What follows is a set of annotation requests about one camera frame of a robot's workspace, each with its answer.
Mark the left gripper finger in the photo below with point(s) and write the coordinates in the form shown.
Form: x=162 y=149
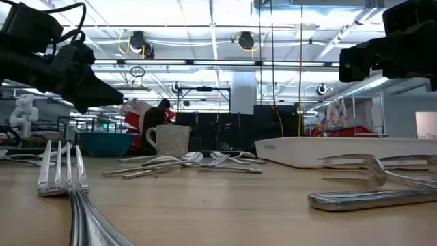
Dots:
x=95 y=95

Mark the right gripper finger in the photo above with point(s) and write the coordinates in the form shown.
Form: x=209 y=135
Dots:
x=355 y=63

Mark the cutlery pair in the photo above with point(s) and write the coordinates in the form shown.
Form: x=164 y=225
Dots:
x=131 y=159

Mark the silver knife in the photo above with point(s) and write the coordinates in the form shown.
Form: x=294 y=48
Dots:
x=252 y=160
x=20 y=156
x=375 y=200

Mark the silver fork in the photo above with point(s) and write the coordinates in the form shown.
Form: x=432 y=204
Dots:
x=76 y=205
x=409 y=158
x=218 y=160
x=379 y=172

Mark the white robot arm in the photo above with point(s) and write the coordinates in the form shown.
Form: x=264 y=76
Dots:
x=24 y=112

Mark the black rack with green light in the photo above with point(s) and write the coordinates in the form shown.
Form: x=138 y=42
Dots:
x=88 y=118

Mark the pale pink cloth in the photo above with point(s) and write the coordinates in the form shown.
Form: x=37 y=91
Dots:
x=138 y=106

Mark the red fabric object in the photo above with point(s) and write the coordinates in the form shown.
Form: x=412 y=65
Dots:
x=131 y=121

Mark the teal bowl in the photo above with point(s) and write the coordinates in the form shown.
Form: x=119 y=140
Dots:
x=106 y=143

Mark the metal shelf rack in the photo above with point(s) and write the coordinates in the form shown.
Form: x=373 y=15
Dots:
x=355 y=112

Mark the person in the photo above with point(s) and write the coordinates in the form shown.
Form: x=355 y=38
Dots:
x=153 y=119

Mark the red bin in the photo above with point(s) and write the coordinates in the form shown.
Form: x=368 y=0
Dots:
x=345 y=131

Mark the pale pink board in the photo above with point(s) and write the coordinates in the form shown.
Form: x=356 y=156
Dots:
x=426 y=124

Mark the small red object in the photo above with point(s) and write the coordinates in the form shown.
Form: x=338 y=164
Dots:
x=170 y=114

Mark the grey speckled mug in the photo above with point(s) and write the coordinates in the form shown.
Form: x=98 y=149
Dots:
x=172 y=140

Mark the white cutlery tray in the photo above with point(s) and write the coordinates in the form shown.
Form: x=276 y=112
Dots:
x=290 y=152

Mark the white pillar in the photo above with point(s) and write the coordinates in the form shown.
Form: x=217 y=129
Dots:
x=244 y=92

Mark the long ceiling light bar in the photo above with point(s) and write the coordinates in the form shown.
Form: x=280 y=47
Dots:
x=222 y=62

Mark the black partition screens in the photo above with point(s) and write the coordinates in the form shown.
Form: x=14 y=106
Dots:
x=239 y=126

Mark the silver air duct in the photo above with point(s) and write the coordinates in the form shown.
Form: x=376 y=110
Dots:
x=368 y=85

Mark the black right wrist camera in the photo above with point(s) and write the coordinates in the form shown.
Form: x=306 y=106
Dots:
x=409 y=15

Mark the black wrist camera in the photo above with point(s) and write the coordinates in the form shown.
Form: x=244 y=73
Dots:
x=409 y=15
x=30 y=27

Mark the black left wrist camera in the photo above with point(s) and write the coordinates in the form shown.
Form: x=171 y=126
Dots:
x=30 y=27

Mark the black metal table frame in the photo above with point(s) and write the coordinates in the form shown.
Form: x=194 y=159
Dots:
x=138 y=152

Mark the black stand frame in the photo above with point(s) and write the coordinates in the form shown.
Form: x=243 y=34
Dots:
x=203 y=89

